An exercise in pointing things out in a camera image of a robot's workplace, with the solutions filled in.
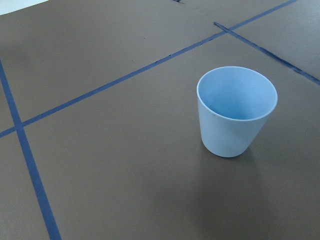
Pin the light blue cup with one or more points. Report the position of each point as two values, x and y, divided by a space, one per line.
233 105

